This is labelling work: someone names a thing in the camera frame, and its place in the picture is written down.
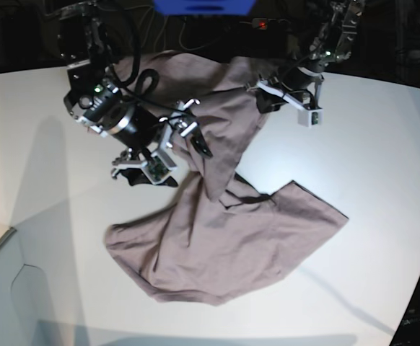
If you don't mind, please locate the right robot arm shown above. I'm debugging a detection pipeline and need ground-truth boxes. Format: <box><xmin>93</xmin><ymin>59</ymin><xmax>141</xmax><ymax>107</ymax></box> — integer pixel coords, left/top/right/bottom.
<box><xmin>53</xmin><ymin>1</ymin><xmax>213</xmax><ymax>187</ymax></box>

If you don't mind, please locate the mauve t-shirt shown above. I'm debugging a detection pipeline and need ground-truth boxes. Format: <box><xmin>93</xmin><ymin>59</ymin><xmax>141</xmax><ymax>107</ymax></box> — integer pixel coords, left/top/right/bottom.
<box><xmin>105</xmin><ymin>50</ymin><xmax>348</xmax><ymax>306</ymax></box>

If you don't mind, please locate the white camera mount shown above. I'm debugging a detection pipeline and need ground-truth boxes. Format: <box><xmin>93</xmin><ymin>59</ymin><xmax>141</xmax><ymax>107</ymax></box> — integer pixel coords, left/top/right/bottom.
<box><xmin>143</xmin><ymin>124</ymin><xmax>199</xmax><ymax>187</ymax></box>
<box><xmin>255</xmin><ymin>79</ymin><xmax>323</xmax><ymax>128</ymax></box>

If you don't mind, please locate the blue bin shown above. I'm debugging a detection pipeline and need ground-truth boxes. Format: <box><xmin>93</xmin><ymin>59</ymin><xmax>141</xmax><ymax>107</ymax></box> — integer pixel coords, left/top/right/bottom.
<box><xmin>153</xmin><ymin>0</ymin><xmax>256</xmax><ymax>16</ymax></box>

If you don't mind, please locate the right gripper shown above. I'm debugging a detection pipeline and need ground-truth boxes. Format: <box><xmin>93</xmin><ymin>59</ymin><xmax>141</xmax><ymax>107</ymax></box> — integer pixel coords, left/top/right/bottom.
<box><xmin>110</xmin><ymin>99</ymin><xmax>214</xmax><ymax>188</ymax></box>

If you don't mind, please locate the black power strip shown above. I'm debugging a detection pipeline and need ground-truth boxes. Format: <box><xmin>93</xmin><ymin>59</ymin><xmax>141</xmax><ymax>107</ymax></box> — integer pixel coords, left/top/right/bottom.
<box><xmin>251</xmin><ymin>17</ymin><xmax>290</xmax><ymax>32</ymax></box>

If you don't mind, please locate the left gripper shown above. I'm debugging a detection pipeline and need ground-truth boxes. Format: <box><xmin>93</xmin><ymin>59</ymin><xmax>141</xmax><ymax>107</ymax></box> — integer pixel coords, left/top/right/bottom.
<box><xmin>245</xmin><ymin>74</ymin><xmax>324</xmax><ymax>114</ymax></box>

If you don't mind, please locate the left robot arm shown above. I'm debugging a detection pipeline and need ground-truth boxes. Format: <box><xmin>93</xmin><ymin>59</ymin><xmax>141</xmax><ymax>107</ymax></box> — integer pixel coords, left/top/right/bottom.
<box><xmin>247</xmin><ymin>1</ymin><xmax>365</xmax><ymax>116</ymax></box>

